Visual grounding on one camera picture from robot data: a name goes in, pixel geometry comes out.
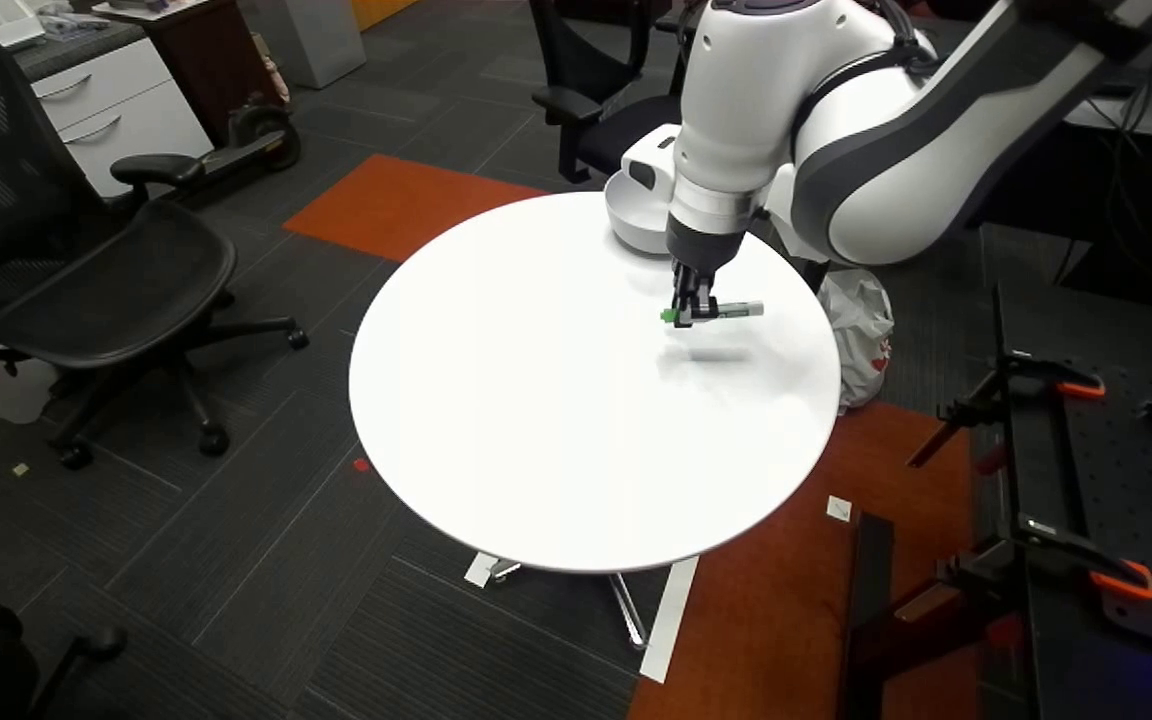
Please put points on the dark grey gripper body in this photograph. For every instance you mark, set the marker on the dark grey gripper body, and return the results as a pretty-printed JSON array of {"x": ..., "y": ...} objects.
[{"x": 700, "y": 240}]

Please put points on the dark brown wooden desk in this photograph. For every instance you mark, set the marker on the dark brown wooden desk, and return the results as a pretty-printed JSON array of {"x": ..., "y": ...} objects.
[{"x": 210, "y": 55}]

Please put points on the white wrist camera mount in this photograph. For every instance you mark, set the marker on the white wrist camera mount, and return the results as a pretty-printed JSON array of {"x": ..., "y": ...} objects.
[{"x": 650, "y": 156}]

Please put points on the small white paper scrap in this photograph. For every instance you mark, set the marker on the small white paper scrap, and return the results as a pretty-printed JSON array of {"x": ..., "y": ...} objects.
[{"x": 841, "y": 509}]

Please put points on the green and grey marker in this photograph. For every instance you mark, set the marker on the green and grey marker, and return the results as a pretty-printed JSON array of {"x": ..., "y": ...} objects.
[{"x": 736, "y": 311}]

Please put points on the black office desk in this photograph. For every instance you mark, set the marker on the black office desk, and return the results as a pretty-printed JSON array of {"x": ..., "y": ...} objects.
[{"x": 1108, "y": 172}]

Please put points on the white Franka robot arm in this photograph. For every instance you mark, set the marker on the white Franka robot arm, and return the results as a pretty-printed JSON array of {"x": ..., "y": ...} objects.
[{"x": 858, "y": 133}]

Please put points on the white plastic bag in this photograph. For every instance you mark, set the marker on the white plastic bag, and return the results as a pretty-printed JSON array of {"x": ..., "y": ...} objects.
[{"x": 860, "y": 340}]

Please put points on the grey metal cabinet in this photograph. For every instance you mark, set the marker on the grey metal cabinet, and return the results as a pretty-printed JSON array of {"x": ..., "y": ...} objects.
[{"x": 308, "y": 38}]

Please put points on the white metal table base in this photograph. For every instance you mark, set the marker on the white metal table base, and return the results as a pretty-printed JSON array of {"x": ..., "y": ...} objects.
[{"x": 675, "y": 613}]

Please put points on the white drawer cabinet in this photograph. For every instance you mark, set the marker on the white drawer cabinet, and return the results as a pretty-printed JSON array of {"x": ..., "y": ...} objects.
[{"x": 120, "y": 105}]

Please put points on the black padded office chair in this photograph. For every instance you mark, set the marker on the black padded office chair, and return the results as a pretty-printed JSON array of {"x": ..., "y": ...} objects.
[{"x": 591, "y": 95}]

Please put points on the black kick scooter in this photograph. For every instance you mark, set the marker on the black kick scooter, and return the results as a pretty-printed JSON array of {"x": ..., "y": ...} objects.
[{"x": 221, "y": 155}]

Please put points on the black mounting board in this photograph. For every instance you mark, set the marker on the black mounting board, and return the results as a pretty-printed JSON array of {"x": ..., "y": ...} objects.
[{"x": 1120, "y": 533}]

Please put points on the black mesh office chair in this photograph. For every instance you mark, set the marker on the black mesh office chair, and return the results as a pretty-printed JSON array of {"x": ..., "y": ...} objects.
[{"x": 110, "y": 284}]

